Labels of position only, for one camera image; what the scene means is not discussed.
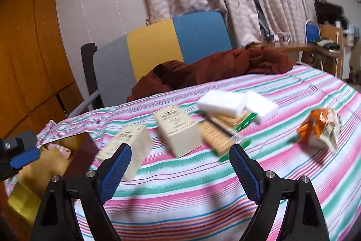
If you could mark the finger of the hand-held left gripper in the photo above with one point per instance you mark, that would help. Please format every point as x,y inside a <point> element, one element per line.
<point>25,157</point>

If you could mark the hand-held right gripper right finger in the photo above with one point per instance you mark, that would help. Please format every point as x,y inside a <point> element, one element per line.
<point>245,173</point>

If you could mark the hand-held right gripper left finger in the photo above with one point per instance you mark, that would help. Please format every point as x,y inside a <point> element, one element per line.
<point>115,176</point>

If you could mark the cream cardboard box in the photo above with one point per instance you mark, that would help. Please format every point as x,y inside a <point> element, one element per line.
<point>132,145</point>
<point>180,133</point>

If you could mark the green cracker packet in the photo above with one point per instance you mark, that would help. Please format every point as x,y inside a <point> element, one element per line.
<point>238,119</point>
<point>214,139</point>

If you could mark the white sponge block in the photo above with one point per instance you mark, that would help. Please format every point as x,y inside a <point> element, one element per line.
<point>261,107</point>
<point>222,102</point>

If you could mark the orange snack bag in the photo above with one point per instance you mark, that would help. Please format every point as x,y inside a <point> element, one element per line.
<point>318,128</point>

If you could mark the pink green striped sheet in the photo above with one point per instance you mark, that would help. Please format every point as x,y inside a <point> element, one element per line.
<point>183,201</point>

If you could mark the grey chair armrest tube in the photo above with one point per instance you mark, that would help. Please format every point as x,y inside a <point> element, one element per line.
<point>84,104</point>

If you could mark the wooden wardrobe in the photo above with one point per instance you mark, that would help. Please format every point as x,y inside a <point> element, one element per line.
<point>28,60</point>

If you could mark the brown crumpled cloth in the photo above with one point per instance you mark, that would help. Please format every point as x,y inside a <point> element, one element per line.
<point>225,63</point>

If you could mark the wooden side table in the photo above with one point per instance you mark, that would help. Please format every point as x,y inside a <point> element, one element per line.
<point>299,48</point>

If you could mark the grey yellow blue chair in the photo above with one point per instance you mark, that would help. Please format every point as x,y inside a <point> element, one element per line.
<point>152,43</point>

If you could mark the white printed mug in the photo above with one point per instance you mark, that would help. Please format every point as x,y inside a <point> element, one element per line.
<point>283,37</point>

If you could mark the dark folded cloth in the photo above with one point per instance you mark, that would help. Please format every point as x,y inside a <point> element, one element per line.
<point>327,44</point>

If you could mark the blue metal chair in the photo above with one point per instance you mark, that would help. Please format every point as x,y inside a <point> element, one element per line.
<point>311,32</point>

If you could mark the black television screen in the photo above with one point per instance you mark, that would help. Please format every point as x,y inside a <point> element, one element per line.
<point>328,13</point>

